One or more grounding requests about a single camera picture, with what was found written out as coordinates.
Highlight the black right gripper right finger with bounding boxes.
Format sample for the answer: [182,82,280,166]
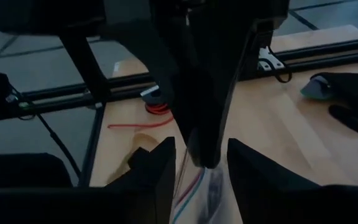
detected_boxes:
[227,138,358,224]

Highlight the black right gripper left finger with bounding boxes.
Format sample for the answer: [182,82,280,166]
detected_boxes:
[0,136,177,224]

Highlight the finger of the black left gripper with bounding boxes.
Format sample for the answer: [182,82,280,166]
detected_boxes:
[104,18,198,162]
[188,9,254,169]

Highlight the stack of clear plastic bags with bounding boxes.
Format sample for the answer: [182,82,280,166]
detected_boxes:
[170,164,244,224]

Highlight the small black block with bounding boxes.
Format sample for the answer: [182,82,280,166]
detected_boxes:
[127,146,151,171]

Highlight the black and green bag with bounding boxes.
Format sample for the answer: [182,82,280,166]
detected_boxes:
[300,72,358,142]

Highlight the grey metal bracket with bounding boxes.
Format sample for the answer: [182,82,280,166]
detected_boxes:
[257,46,287,72]

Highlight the black floor cable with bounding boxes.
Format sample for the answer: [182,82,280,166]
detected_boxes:
[35,113,82,179]

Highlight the red cable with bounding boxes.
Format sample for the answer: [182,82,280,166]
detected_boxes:
[107,104,175,129]

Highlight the small black cable loop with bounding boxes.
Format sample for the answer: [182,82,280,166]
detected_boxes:
[267,46,293,84]

